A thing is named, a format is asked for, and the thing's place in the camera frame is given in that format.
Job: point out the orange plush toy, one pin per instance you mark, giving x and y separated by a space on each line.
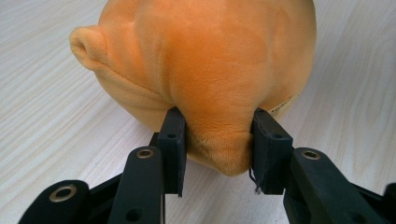
218 62

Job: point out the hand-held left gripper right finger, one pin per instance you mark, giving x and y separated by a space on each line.
271 155

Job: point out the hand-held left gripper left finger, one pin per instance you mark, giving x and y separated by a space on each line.
172 149

